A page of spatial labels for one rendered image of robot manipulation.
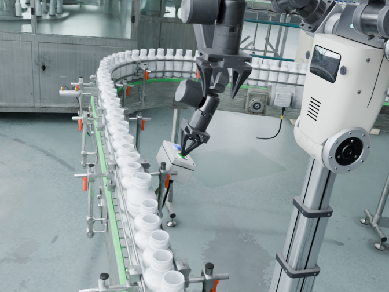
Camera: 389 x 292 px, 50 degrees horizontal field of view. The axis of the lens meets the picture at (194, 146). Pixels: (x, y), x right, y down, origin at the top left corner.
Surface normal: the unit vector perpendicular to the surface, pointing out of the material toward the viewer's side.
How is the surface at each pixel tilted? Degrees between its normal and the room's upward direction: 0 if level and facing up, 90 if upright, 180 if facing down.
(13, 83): 90
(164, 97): 89
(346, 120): 101
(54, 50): 90
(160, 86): 93
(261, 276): 0
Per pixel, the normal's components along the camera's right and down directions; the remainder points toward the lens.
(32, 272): 0.11, -0.91
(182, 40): 0.27, 0.42
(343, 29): -0.96, 0.01
